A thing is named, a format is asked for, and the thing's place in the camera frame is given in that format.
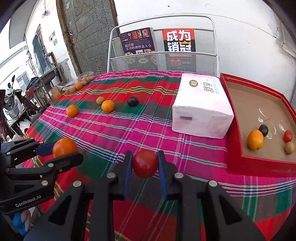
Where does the large orange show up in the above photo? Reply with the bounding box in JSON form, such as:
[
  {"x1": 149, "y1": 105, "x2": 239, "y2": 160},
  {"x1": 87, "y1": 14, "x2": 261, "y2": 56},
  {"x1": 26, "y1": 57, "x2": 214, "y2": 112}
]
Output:
[{"x1": 52, "y1": 138, "x2": 77, "y2": 158}]

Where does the small kiwi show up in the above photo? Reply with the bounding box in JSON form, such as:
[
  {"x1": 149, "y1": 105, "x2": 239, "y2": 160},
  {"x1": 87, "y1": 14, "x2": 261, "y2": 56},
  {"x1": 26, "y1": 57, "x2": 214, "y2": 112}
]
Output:
[{"x1": 96, "y1": 96, "x2": 105, "y2": 105}]

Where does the small yellow orange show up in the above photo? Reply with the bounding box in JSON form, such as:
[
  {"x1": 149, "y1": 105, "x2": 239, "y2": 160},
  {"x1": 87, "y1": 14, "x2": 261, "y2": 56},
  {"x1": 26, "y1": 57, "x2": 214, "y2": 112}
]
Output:
[{"x1": 247, "y1": 130, "x2": 264, "y2": 151}]

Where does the red tomato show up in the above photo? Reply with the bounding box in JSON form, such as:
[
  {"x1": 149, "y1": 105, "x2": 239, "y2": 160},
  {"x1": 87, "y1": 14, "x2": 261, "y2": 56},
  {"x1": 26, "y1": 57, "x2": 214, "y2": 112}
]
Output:
[
  {"x1": 132, "y1": 149, "x2": 158, "y2": 178},
  {"x1": 283, "y1": 130, "x2": 293, "y2": 143}
]

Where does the green kiwi fruit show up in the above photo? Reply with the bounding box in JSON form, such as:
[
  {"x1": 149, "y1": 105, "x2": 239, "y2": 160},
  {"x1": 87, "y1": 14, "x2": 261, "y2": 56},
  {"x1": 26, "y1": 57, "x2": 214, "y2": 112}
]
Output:
[{"x1": 285, "y1": 142, "x2": 295, "y2": 155}]

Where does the dark plum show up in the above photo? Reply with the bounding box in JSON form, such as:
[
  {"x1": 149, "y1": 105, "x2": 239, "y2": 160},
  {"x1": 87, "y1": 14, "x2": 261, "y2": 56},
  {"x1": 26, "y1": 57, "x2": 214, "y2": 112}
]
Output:
[
  {"x1": 258, "y1": 124, "x2": 269, "y2": 137},
  {"x1": 127, "y1": 96, "x2": 139, "y2": 107}
]

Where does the blue gloved left hand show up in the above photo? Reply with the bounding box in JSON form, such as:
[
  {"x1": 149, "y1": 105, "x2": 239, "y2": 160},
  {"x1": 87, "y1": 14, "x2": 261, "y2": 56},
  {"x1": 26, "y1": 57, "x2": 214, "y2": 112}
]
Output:
[{"x1": 12, "y1": 209, "x2": 32, "y2": 236}]

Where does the scooter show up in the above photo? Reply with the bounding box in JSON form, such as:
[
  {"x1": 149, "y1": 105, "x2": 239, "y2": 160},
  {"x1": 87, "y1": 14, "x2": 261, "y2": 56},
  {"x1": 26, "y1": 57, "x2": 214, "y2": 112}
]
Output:
[{"x1": 3, "y1": 75, "x2": 38, "y2": 137}]

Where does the cardboard box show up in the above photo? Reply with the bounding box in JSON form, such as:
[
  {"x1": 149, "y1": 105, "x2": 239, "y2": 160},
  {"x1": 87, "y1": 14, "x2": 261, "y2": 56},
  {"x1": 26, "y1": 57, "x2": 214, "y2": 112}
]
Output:
[{"x1": 49, "y1": 82, "x2": 65, "y2": 101}]

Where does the plaid tablecloth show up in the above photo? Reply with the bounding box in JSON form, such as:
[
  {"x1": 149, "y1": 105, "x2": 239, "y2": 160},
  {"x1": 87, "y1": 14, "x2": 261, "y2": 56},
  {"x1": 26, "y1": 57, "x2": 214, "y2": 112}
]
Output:
[{"x1": 25, "y1": 70, "x2": 295, "y2": 240}]

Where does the clear plastic fruit container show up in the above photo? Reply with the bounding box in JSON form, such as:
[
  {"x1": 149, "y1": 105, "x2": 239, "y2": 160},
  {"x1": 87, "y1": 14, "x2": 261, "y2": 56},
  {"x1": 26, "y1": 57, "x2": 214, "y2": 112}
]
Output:
[{"x1": 61, "y1": 71, "x2": 94, "y2": 95}]

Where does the white tissue pack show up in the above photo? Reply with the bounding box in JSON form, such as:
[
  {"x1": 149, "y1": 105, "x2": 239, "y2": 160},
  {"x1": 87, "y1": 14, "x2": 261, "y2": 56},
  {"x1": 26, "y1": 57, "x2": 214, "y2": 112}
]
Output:
[{"x1": 172, "y1": 73, "x2": 234, "y2": 139}]

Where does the red cardboard box tray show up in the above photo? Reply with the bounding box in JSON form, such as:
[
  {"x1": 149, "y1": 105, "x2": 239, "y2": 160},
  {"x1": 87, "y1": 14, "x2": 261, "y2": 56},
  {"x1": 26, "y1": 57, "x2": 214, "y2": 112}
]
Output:
[{"x1": 220, "y1": 73, "x2": 295, "y2": 177}]

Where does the studded metal door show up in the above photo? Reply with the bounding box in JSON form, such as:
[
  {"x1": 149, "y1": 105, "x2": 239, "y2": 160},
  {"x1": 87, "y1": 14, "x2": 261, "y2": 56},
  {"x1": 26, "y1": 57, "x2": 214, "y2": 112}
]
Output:
[{"x1": 56, "y1": 0, "x2": 118, "y2": 75}]

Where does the dark cookbook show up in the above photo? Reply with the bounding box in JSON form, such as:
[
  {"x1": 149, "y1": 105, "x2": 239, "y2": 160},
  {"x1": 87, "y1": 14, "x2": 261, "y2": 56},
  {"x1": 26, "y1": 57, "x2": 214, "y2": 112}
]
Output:
[{"x1": 119, "y1": 28, "x2": 157, "y2": 55}]

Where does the red black white book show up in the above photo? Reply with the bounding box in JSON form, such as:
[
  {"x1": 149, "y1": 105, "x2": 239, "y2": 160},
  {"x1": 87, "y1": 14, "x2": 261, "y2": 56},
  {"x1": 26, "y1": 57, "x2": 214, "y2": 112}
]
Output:
[{"x1": 162, "y1": 28, "x2": 196, "y2": 52}]

